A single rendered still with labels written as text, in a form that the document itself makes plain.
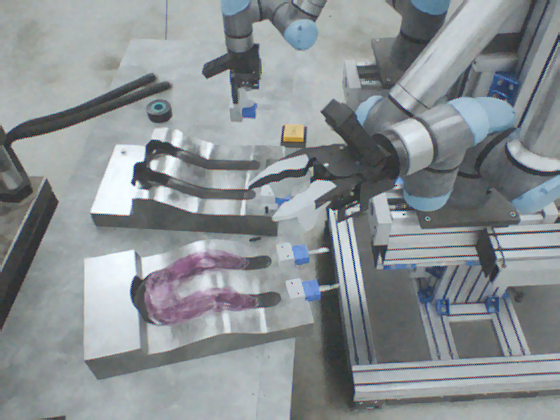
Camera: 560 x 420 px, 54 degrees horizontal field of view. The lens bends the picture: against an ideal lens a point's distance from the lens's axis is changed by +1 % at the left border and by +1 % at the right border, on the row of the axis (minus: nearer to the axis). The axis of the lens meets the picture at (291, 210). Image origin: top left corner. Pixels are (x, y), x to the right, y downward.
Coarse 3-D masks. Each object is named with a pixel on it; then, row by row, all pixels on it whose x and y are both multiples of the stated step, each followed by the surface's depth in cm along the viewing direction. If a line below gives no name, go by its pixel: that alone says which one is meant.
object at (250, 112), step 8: (232, 104) 158; (256, 104) 160; (232, 112) 158; (240, 112) 158; (248, 112) 158; (256, 112) 159; (264, 112) 160; (272, 112) 159; (232, 120) 160; (240, 120) 160
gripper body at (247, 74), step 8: (256, 48) 144; (232, 56) 142; (240, 56) 141; (248, 56) 143; (256, 56) 143; (240, 64) 146; (248, 64) 146; (256, 64) 145; (232, 72) 146; (240, 72) 146; (248, 72) 146; (256, 72) 149; (240, 80) 149; (248, 80) 149; (256, 80) 149; (256, 88) 149
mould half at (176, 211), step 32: (128, 160) 157; (160, 160) 146; (256, 160) 153; (128, 192) 149; (160, 192) 140; (256, 192) 145; (96, 224) 149; (128, 224) 148; (160, 224) 147; (192, 224) 145; (224, 224) 144; (256, 224) 143
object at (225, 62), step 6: (228, 54) 146; (216, 60) 148; (222, 60) 146; (228, 60) 144; (234, 60) 144; (204, 66) 149; (210, 66) 148; (216, 66) 146; (222, 66) 146; (228, 66) 146; (204, 72) 148; (210, 72) 148; (216, 72) 148
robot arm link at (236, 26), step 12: (228, 0) 130; (240, 0) 130; (252, 0) 133; (228, 12) 132; (240, 12) 132; (252, 12) 133; (228, 24) 135; (240, 24) 134; (252, 24) 137; (228, 36) 138; (240, 36) 137
